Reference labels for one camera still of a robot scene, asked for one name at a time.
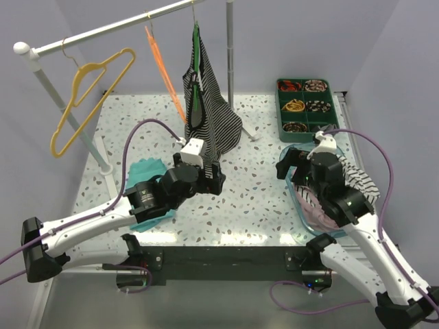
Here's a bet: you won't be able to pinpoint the white black striped garment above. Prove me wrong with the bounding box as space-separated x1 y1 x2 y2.
293 155 381 208

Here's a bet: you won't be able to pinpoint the green plastic hanger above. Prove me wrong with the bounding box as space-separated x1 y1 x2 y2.
192 1 200 112

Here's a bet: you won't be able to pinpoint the pink tank top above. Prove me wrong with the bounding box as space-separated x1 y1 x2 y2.
294 186 339 232

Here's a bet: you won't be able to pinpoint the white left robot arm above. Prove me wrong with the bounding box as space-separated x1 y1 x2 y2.
21 154 226 283

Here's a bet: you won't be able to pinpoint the black white striped tank top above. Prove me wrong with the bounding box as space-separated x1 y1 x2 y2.
182 28 242 164

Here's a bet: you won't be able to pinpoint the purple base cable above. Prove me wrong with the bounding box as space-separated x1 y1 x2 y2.
116 263 154 295
269 280 371 315

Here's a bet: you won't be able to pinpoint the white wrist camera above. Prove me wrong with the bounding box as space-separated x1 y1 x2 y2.
180 138 206 169
307 131 337 160

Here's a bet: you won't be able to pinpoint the yellow plastic hanger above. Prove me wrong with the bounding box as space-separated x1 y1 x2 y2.
49 38 137 158

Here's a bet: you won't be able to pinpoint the brown leopard hair ties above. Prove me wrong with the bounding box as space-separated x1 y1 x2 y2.
282 121 308 134

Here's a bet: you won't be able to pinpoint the blue transparent plastic basin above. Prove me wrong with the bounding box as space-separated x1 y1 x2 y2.
278 143 359 238

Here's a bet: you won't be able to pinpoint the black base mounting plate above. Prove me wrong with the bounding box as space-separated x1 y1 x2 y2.
103 246 335 291

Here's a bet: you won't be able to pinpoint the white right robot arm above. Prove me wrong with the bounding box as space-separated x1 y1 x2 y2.
276 147 438 328

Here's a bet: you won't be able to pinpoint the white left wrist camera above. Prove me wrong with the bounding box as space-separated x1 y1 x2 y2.
180 138 206 169

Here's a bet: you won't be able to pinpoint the white clothes rack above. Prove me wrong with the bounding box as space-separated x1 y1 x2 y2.
13 0 262 213

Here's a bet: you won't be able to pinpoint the yellow hair ties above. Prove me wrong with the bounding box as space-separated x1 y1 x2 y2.
280 99 306 113

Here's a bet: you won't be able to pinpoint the black floral hair ties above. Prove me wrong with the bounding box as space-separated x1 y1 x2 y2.
305 99 332 113

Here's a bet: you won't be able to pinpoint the green compartment tray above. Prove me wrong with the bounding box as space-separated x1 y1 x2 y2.
275 78 340 143

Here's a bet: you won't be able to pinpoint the orange black hair ties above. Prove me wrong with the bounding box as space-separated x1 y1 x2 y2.
277 80 302 93

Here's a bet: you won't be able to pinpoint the teal folded garment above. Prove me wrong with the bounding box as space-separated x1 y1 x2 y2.
125 158 176 232

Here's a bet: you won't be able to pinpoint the orange plastic hanger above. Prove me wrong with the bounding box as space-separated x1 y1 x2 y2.
145 11 187 124

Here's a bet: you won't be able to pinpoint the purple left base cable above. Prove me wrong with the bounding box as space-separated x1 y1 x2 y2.
116 263 154 295

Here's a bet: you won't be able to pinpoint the pink black patterned hair ties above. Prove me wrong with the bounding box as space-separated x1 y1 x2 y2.
303 80 329 93

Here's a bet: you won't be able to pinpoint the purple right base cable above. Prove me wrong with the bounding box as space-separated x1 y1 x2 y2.
269 280 371 315

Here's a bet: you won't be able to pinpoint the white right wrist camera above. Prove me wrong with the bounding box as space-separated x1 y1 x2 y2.
307 131 337 160

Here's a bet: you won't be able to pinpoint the grey cloth piece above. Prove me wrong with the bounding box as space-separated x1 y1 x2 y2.
310 124 337 133

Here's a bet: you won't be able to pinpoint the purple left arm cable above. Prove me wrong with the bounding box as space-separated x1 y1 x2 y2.
0 118 188 285

